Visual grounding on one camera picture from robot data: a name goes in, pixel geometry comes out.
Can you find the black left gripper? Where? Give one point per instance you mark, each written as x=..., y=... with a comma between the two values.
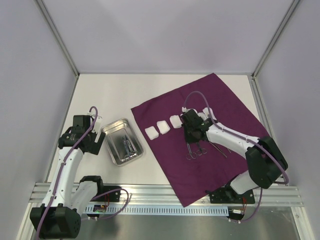
x=94, y=147

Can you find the purple cloth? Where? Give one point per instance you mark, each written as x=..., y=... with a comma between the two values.
x=191, y=178

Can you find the aluminium right frame post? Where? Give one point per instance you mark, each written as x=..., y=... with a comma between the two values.
x=276, y=36

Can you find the white gauze pad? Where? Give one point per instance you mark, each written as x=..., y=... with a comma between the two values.
x=152, y=133
x=175, y=121
x=163, y=127

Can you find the white slotted cable duct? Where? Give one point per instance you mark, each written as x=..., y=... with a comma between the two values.
x=165, y=210

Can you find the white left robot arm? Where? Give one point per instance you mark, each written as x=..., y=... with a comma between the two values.
x=59, y=215

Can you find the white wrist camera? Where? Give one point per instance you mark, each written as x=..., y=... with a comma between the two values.
x=98, y=120
x=185, y=110

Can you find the aluminium frame post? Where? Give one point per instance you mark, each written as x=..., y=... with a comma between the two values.
x=57, y=36
x=276, y=36

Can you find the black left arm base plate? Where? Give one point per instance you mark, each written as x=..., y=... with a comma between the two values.
x=110, y=194

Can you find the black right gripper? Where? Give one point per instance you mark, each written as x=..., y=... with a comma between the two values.
x=191, y=136

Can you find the stainless steel tray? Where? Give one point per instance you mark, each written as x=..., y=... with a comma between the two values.
x=122, y=143

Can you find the aluminium front rail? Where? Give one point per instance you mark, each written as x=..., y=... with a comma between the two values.
x=163, y=194

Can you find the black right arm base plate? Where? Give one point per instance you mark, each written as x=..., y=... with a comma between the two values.
x=226, y=195

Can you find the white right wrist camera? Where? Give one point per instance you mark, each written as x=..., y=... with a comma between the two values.
x=185, y=110

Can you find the aluminium left frame post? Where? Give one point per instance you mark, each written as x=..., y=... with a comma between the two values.
x=57, y=36

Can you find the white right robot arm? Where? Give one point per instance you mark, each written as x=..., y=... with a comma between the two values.
x=265, y=162

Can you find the packaged blade pouch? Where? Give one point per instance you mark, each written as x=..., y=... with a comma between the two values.
x=208, y=112
x=202, y=115

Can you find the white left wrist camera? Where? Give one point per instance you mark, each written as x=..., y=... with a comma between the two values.
x=98, y=120

